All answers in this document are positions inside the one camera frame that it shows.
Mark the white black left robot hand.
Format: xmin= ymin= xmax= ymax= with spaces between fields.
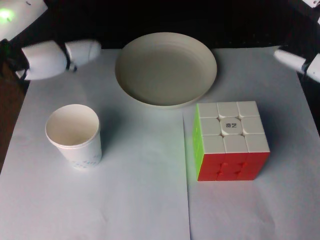
xmin=0 ymin=0 xmax=102 ymax=81

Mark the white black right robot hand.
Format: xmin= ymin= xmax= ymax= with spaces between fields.
xmin=272 ymin=0 xmax=320 ymax=84

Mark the white paper cup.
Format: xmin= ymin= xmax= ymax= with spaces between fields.
xmin=44 ymin=104 xmax=103 ymax=171

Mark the Rubik's cube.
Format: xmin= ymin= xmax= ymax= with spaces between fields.
xmin=190 ymin=100 xmax=272 ymax=183

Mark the round beige plate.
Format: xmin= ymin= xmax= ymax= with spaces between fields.
xmin=114 ymin=31 xmax=218 ymax=110

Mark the white paper sheet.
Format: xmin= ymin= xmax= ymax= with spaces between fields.
xmin=0 ymin=47 xmax=191 ymax=240
xmin=181 ymin=45 xmax=320 ymax=240

